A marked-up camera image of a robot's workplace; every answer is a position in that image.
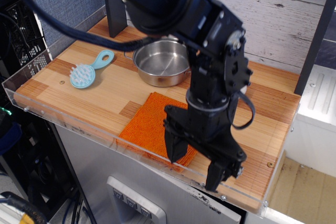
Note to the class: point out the white toy sink counter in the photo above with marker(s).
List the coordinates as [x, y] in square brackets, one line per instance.
[311, 138]

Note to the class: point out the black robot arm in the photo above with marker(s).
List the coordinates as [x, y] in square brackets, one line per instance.
[215, 40]

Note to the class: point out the orange towel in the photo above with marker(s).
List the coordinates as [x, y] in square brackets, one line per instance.
[146, 131]

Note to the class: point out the black plastic crate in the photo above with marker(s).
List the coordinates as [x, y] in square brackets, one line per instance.
[21, 39]

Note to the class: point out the clear acrylic table guard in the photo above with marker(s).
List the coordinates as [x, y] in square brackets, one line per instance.
[106, 112]

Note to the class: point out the stainless steel pot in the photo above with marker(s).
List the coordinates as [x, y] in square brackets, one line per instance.
[163, 63]

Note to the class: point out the light blue hair brush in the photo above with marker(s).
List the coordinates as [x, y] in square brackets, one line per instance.
[83, 75]

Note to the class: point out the dark grey right post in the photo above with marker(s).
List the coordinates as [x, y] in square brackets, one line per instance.
[319, 34]

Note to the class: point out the dark grey left post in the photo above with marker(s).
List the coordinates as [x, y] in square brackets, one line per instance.
[116, 15]

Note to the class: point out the white plush sushi toy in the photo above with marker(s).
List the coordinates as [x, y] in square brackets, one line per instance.
[243, 89]

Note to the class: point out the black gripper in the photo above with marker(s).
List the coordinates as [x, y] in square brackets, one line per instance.
[207, 128]

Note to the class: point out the dark grey post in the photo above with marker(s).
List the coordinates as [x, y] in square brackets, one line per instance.
[116, 15]
[319, 34]

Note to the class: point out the silver toy fridge cabinet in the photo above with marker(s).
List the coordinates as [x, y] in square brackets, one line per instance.
[94, 163]

